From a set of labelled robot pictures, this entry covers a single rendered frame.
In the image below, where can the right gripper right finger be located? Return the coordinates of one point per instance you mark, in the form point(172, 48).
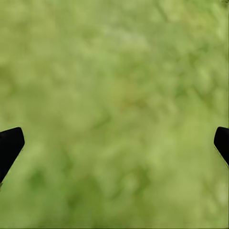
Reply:
point(221, 141)

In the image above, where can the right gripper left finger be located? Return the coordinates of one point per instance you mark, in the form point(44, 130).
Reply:
point(11, 143)

